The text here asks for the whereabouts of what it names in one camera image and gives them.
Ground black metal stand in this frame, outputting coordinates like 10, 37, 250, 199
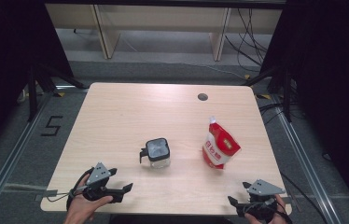
242, 66, 294, 123
26, 63, 89, 122

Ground light wooden desk frame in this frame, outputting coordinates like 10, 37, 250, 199
45, 3, 284, 62

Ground person's right hand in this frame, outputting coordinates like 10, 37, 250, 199
244, 194, 289, 224

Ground person's left hand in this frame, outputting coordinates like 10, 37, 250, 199
63, 174, 115, 220

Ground thin grey lanyard loop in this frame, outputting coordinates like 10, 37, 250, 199
45, 189, 82, 203

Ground red and white sugar bag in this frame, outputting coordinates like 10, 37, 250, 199
202, 116, 242, 171

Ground black floor cable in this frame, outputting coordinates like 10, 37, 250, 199
279, 172, 329, 224

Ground glass jar with black lid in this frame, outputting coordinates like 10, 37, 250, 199
138, 137, 171, 170

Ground black wrist strap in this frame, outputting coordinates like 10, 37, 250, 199
65, 167, 95, 211
275, 202, 294, 224

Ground aluminium floor rail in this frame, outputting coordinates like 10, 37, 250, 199
270, 94, 346, 224
0, 91, 55, 223

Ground bundle of black cables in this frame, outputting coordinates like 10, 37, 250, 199
224, 8, 273, 73

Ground black curtain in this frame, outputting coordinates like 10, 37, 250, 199
0, 0, 75, 162
260, 0, 349, 216

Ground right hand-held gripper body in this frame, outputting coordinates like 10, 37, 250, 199
236, 179, 286, 223

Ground black cables by stand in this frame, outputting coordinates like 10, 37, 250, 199
258, 102, 288, 126

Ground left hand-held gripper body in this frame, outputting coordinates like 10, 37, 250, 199
82, 161, 124, 203

